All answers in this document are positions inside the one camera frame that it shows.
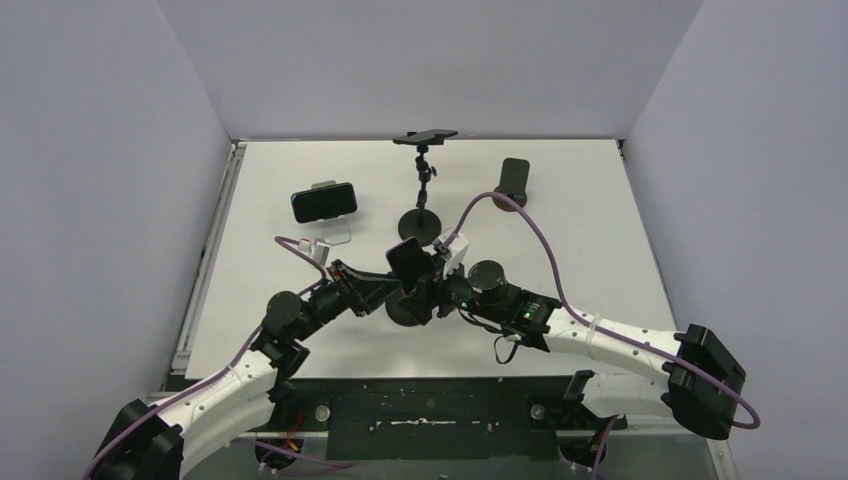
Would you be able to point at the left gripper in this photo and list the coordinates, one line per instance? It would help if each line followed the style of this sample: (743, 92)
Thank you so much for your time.
(366, 290)

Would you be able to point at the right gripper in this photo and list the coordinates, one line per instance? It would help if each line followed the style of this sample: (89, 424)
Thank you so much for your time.
(437, 291)

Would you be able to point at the black round base stand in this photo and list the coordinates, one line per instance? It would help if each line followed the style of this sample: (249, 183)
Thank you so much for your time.
(397, 313)

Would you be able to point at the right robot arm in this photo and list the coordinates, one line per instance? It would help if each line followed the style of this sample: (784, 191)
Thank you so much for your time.
(689, 376)

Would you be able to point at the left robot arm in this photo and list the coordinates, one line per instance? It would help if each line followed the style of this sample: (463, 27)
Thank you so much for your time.
(166, 439)

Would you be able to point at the white metal phone stand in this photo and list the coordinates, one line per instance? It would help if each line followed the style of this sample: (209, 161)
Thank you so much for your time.
(336, 232)

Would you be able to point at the tall black tripod stand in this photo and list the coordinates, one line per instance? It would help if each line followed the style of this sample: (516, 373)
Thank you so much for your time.
(420, 222)

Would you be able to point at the phone on white stand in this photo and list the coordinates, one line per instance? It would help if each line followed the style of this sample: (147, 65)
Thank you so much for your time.
(306, 205)

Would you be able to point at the wooden base phone stand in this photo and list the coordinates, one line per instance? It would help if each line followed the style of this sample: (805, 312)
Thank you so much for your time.
(514, 175)

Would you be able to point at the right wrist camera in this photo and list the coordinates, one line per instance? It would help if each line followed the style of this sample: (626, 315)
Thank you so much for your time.
(450, 248)

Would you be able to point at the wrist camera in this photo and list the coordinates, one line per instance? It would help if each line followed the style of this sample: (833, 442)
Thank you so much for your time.
(450, 248)
(317, 250)

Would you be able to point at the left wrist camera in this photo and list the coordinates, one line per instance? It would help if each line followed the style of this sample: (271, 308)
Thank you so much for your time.
(317, 250)

